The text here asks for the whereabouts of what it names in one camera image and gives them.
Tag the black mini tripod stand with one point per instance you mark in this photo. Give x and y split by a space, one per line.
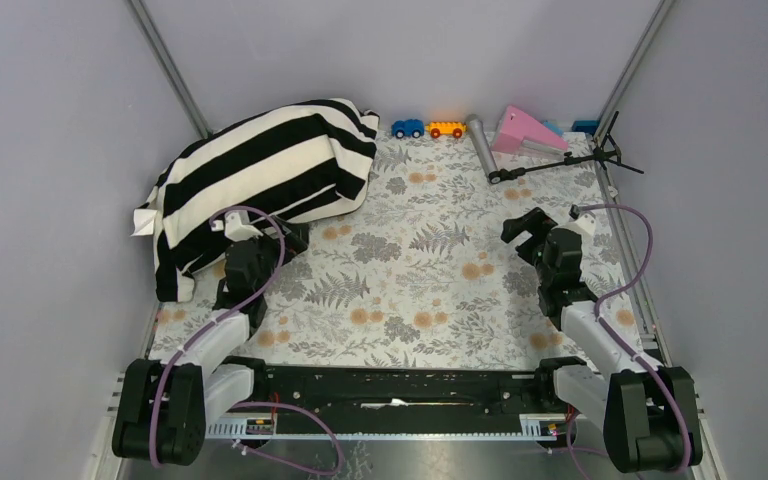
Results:
604 152

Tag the light blue block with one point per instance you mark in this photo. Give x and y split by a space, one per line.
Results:
553 127

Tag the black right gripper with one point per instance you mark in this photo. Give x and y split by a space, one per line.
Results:
536 222

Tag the black white striped pillowcase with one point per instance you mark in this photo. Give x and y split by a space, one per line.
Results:
298 163

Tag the orange yellow toy car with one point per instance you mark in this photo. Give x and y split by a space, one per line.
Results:
436 129

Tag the white care label tag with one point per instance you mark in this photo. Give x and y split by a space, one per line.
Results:
143 222

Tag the floral patterned table mat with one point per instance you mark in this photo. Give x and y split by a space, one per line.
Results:
418 276

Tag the grey microphone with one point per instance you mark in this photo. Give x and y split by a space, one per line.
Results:
476 134

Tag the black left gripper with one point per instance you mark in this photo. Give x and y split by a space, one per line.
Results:
294 237

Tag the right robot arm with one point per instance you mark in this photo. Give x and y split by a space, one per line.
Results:
646 411

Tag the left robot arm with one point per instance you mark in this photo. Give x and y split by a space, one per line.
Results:
166 405

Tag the pink wedge block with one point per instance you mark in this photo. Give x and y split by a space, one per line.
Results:
517 129

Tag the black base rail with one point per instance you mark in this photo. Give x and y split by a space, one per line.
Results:
309 403

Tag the blue toy car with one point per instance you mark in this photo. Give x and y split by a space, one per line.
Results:
412 128

